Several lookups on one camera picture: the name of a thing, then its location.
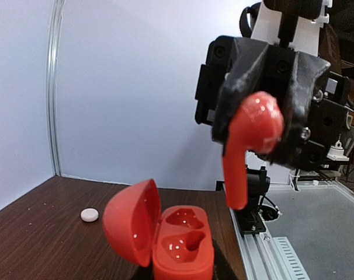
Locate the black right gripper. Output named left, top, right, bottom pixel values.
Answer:
left=195, top=36, right=349, bottom=171

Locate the red earbud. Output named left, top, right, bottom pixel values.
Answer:
left=223, top=92, right=284, bottom=210

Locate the red round earbud charging case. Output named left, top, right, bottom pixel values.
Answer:
left=102, top=179, right=214, bottom=279

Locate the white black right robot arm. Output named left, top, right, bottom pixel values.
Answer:
left=195, top=1, right=348, bottom=176

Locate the white oval charging case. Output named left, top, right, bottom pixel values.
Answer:
left=80, top=208, right=99, bottom=223

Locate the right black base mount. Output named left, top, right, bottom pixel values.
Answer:
left=235, top=166, right=270, bottom=236

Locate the aluminium front rail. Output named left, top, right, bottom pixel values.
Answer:
left=230, top=182, right=354, bottom=279

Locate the right aluminium frame post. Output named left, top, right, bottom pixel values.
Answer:
left=46, top=1, right=65, bottom=176

